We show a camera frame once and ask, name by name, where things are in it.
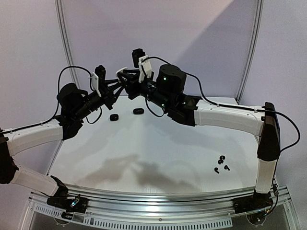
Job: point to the aluminium front rail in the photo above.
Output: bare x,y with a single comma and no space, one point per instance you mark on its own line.
110,210

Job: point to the white earbud charging case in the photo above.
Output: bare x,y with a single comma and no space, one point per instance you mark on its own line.
120,71

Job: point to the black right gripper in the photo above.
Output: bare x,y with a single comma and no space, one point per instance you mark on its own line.
134,86

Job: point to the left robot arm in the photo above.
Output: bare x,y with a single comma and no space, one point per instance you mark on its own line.
76,104

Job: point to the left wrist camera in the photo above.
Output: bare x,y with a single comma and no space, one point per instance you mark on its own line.
97,78

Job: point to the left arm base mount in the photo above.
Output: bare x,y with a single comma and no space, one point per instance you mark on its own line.
62,200

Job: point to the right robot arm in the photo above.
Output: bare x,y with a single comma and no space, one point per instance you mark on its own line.
187,111

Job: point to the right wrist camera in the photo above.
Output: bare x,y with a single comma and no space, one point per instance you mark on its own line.
142,62

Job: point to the black glossy charging case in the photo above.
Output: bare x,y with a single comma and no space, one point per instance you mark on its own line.
114,117

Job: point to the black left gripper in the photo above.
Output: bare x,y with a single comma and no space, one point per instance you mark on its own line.
107,93

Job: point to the aluminium frame post left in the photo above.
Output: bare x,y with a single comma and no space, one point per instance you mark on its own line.
63,32

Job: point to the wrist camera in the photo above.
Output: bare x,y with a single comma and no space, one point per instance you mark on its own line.
142,62
97,78

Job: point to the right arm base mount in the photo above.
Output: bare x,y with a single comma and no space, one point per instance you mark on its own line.
252,202

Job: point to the black oval charging case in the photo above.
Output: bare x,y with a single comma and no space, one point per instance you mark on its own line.
138,111

